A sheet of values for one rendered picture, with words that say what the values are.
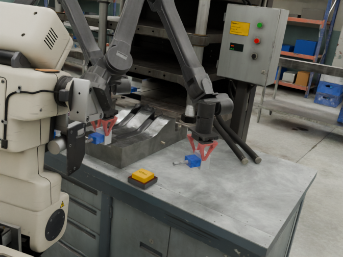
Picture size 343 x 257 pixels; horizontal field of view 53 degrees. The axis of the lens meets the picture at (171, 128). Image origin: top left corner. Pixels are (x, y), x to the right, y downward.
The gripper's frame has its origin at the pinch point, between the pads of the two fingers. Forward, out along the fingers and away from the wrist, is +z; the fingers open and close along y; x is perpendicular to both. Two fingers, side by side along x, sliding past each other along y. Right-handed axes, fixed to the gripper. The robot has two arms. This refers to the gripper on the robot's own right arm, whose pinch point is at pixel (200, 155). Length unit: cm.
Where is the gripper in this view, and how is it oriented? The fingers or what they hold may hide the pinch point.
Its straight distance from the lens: 120.3
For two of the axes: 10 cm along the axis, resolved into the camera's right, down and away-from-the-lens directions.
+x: -8.8, 0.9, -4.7
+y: -4.6, -3.5, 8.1
